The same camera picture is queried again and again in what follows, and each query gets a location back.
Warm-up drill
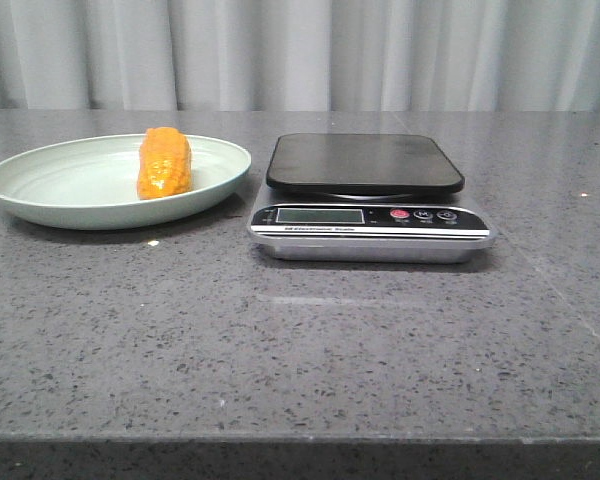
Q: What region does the orange corn cob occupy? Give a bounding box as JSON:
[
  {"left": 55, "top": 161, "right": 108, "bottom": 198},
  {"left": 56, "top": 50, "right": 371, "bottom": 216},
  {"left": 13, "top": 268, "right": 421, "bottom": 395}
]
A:
[{"left": 136, "top": 127, "right": 193, "bottom": 200}]

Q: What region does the white pleated curtain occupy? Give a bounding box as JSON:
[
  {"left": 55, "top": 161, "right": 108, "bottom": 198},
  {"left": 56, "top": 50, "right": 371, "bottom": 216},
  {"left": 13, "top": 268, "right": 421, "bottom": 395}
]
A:
[{"left": 0, "top": 1, "right": 600, "bottom": 111}]

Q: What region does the light green plate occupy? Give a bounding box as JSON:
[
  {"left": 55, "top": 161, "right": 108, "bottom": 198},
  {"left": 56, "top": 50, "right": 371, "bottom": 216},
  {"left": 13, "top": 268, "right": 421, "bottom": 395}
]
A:
[{"left": 0, "top": 134, "right": 251, "bottom": 230}]

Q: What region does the black silver kitchen scale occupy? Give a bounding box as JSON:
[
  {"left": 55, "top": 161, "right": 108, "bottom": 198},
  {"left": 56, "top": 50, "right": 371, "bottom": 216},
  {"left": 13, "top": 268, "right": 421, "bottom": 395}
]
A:
[{"left": 248, "top": 133, "right": 497, "bottom": 264}]

